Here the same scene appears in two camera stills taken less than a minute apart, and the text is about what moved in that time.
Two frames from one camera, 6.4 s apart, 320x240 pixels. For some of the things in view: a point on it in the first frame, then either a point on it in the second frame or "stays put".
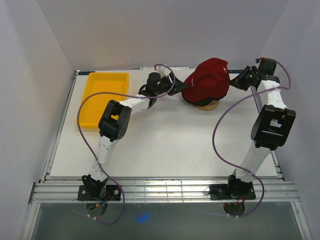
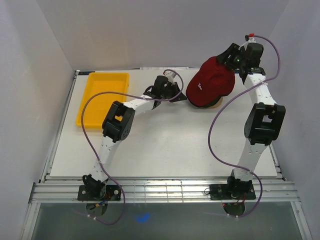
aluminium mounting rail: [165, 190] stays put
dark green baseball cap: [204, 102] to [211, 104]
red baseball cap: [209, 79] stays put
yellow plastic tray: [93, 108] stays put
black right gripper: [238, 82] to [232, 51]
